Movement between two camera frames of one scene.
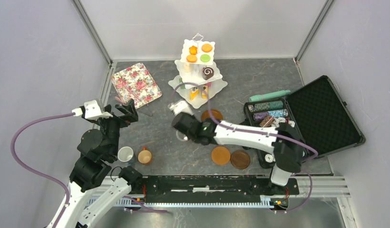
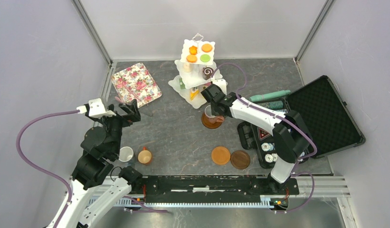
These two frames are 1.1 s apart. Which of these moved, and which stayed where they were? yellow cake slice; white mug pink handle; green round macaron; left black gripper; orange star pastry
Moved: white mug pink handle; left black gripper
Stayed: yellow cake slice; orange star pastry; green round macaron
